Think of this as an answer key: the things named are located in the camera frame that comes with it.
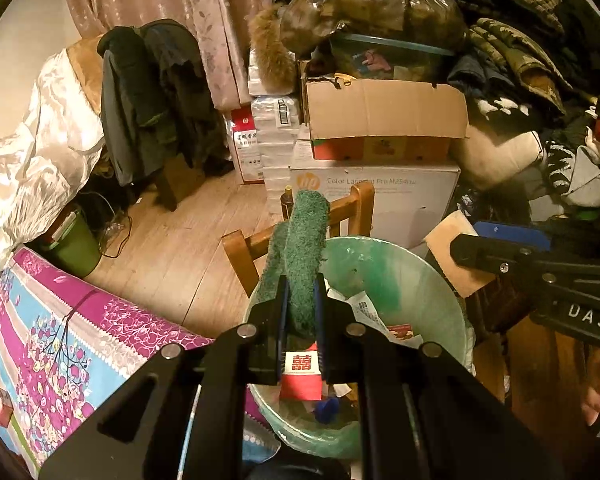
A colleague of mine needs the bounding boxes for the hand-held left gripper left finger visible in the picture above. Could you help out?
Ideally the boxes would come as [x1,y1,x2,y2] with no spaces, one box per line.
[39,275,288,480]

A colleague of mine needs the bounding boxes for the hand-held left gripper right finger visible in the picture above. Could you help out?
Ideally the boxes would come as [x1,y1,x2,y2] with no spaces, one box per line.
[314,275,566,480]

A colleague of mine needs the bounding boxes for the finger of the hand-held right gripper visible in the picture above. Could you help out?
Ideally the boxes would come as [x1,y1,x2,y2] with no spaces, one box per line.
[472,220,600,261]
[450,234,600,291]

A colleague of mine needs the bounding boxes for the green fuzzy cloth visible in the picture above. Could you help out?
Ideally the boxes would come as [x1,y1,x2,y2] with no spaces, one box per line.
[254,190,332,336]

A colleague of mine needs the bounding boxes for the bin with green bag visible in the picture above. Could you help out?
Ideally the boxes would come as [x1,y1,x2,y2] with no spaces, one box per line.
[242,236,477,462]

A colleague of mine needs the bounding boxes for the flat cardboard piece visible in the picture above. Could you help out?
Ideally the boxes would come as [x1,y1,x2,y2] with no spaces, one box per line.
[424,210,496,298]

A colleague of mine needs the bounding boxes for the white paper slip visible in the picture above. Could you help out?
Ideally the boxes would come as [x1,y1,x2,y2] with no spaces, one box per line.
[330,287,396,333]

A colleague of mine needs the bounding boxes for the red box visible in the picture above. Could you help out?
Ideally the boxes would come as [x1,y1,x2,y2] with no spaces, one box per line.
[279,351,326,402]

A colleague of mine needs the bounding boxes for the wooden chair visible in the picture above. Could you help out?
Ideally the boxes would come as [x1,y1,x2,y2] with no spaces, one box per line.
[222,181,376,297]

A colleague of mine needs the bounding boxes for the cream cushion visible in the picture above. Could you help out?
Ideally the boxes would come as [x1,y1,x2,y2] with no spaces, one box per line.
[452,127,546,192]

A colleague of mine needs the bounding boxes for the red snack wrapper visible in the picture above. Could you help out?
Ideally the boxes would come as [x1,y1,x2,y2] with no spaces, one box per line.
[386,324,425,350]

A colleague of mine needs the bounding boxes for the blue plastic cap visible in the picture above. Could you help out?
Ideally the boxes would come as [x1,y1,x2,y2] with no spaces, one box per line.
[314,397,341,423]

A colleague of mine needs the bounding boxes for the white printer box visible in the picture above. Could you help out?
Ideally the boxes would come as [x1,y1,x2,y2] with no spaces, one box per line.
[265,152,462,260]

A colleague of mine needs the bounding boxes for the red white carton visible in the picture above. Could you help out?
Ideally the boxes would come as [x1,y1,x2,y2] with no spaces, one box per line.
[229,107,266,186]

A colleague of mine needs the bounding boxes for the pile of clothes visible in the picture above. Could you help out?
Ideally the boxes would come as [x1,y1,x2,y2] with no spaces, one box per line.
[445,0,600,223]

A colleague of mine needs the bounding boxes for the cardboard box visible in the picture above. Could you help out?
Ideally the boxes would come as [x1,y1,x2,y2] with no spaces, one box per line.
[300,72,470,162]

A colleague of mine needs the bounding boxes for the stack of white boxes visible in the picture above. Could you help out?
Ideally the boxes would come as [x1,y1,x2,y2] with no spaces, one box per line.
[247,47,303,211]

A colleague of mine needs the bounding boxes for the green bucket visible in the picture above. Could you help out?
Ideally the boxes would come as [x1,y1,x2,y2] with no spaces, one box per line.
[42,207,103,280]

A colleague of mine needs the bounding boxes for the blue lidded plastic container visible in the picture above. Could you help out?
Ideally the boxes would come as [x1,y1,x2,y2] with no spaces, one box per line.
[327,34,456,83]

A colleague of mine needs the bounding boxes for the purple printed blanket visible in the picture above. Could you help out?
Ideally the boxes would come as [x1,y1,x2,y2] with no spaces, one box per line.
[0,247,266,478]

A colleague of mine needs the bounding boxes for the dark jackets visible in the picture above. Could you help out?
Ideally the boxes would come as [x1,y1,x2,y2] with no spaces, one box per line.
[96,19,233,187]

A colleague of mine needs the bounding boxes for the fur trimmed hood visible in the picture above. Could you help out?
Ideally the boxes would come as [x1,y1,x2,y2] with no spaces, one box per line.
[248,4,301,93]

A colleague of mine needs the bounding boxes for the clear bag of clothes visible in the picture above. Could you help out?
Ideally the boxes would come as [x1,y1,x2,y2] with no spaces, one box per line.
[279,0,468,56]

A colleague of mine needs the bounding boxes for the small brown box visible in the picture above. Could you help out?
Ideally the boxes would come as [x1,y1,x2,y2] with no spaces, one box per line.
[0,389,15,428]

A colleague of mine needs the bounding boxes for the white satin quilt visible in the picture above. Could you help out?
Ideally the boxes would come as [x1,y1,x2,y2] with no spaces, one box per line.
[0,37,108,268]

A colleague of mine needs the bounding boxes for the pink patterned curtain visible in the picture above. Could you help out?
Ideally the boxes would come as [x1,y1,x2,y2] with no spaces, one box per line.
[62,0,301,111]

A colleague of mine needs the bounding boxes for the black cable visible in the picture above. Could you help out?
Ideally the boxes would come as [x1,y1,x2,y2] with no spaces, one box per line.
[82,192,133,261]

